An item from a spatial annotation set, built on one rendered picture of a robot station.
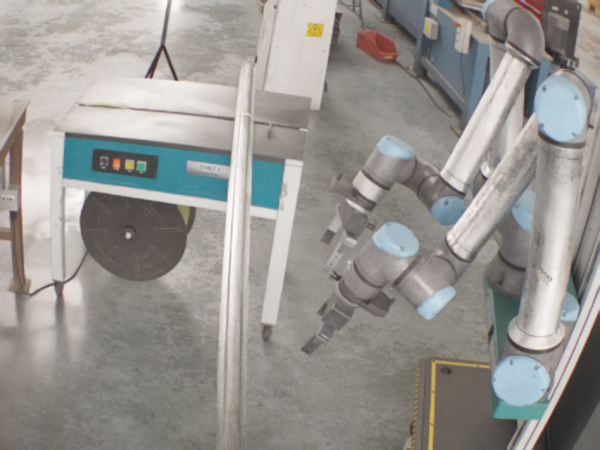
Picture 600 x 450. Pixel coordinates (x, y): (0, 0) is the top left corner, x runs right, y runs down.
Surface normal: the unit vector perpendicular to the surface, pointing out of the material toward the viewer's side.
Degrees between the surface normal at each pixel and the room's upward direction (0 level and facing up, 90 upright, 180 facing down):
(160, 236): 90
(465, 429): 0
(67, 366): 0
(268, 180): 90
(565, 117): 83
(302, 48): 90
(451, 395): 0
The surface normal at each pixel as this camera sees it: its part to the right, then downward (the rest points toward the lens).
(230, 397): 0.14, -0.84
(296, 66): 0.16, 0.54
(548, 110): -0.51, 0.27
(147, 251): -0.08, 0.52
